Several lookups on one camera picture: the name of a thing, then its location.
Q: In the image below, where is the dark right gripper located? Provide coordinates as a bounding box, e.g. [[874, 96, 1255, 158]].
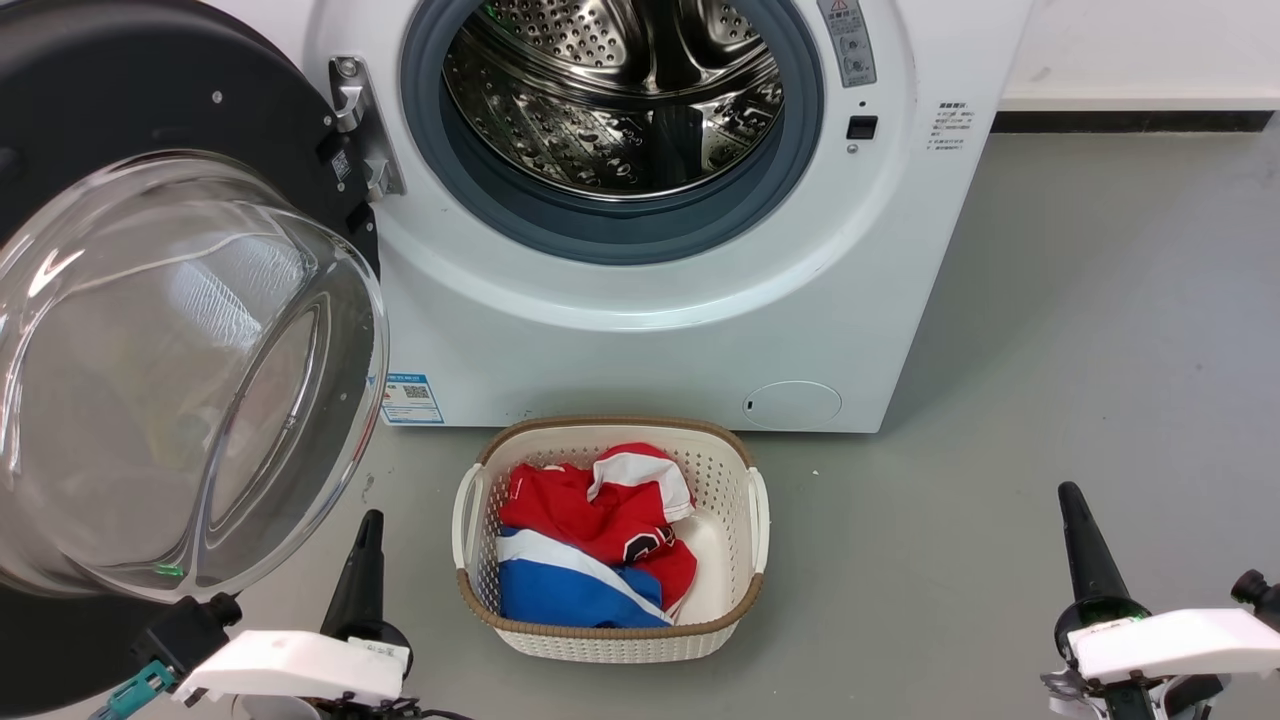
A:
[[1040, 483, 1226, 720]]

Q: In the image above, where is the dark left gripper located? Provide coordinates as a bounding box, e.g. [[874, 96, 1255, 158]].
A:
[[310, 510, 426, 720]]

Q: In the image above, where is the black round glass washer door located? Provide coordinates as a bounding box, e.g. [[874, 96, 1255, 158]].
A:
[[0, 0, 391, 716]]

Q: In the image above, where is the white front-load washing machine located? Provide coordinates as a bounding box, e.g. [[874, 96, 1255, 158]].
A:
[[205, 0, 1036, 434]]

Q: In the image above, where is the metal door hinge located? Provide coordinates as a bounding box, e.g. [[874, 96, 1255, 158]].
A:
[[328, 57, 406, 201]]

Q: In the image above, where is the black connector block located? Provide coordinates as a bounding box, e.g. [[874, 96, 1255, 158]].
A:
[[133, 593, 243, 681]]

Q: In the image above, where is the blue energy label sticker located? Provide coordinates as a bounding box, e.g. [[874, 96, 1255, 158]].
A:
[[381, 373, 445, 426]]

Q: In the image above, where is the red white blue garment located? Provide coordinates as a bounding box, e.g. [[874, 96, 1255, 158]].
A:
[[497, 443, 698, 629]]

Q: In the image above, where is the cream plastic laundry basket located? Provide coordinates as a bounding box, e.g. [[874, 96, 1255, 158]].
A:
[[452, 416, 771, 664]]

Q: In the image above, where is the round white filter cover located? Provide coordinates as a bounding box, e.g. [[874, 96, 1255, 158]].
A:
[[743, 380, 843, 431]]

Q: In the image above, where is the steel perforated washer drum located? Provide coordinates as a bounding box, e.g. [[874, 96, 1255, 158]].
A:
[[443, 0, 786, 201]]

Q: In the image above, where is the grey warning label sticker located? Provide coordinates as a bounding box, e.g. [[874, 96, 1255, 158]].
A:
[[817, 0, 878, 88]]

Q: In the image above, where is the teal cable plug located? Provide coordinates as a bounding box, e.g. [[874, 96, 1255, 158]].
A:
[[90, 662, 177, 720]]

